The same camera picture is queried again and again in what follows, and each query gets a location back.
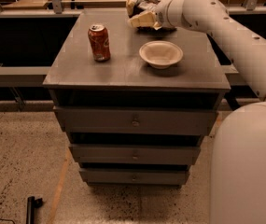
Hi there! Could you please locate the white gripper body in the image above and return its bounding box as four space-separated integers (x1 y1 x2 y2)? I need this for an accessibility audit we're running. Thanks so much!
155 0 189 29

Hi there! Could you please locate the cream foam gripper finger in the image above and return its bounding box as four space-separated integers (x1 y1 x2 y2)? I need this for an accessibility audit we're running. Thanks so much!
129 11 161 30

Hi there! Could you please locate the brown chip bag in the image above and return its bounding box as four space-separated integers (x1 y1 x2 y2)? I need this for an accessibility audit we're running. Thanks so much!
126 0 175 31

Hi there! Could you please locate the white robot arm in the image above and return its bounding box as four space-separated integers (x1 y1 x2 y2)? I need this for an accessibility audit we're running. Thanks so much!
126 0 266 224

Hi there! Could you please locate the red coke can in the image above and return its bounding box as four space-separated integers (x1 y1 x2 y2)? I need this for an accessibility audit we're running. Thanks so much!
88 23 110 62

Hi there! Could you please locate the white paper bowl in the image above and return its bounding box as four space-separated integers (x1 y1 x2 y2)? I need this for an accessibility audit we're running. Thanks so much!
139 41 183 69

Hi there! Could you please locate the grey drawer cabinet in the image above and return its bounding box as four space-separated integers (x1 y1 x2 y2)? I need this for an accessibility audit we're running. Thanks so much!
42 8 231 188

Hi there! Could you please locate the top grey drawer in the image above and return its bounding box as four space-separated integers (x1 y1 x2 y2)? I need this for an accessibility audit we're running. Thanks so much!
54 106 217 135

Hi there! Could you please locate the grey drawer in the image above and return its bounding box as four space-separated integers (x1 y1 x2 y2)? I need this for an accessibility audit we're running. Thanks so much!
79 168 189 186
54 106 217 135
69 144 200 165

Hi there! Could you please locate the middle grey drawer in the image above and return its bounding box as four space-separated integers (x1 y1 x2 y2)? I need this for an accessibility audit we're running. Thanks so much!
69 144 200 165

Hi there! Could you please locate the grey metal railing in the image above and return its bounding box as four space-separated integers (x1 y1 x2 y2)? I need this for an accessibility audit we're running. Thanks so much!
0 0 266 87

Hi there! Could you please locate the bottom grey drawer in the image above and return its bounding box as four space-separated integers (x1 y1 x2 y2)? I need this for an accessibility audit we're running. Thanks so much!
79 168 189 186

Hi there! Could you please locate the black floor object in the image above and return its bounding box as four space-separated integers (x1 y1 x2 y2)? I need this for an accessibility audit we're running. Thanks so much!
26 196 43 224

